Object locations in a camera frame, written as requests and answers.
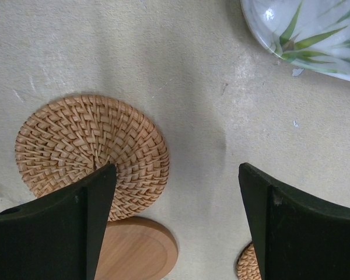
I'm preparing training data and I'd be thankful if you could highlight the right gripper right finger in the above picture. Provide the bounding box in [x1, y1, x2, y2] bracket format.
[239, 163, 350, 279]

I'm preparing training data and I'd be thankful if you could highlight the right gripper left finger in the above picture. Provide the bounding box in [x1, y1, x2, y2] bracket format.
[0, 164, 117, 279]

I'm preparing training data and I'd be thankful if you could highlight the woven rattan coaster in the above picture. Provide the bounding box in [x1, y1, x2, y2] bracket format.
[235, 242, 262, 280]
[15, 94, 170, 221]

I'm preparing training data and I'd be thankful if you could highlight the orange wooden coaster front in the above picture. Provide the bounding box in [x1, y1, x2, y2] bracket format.
[95, 217, 179, 280]

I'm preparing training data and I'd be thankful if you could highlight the floral serving tray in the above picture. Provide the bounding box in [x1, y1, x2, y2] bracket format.
[241, 0, 350, 81]

